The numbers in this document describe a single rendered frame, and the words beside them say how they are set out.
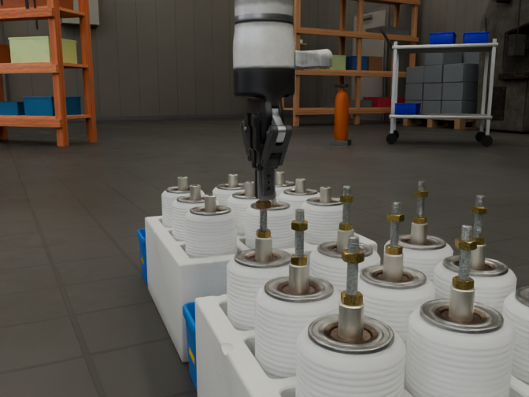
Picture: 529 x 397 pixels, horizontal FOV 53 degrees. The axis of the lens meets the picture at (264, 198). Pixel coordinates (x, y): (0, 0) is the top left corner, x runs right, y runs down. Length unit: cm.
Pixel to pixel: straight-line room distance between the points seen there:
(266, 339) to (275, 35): 34
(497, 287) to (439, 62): 793
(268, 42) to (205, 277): 45
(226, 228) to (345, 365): 54
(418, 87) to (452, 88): 69
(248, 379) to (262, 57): 35
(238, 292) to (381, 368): 26
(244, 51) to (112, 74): 1057
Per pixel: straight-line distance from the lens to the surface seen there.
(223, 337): 65
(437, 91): 856
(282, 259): 68
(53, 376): 100
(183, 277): 92
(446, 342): 51
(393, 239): 62
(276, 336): 57
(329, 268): 70
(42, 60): 550
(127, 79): 1124
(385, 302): 60
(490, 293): 68
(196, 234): 95
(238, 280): 67
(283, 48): 64
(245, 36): 64
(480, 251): 70
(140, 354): 103
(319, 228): 103
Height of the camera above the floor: 46
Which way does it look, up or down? 11 degrees down
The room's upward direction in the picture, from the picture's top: straight up
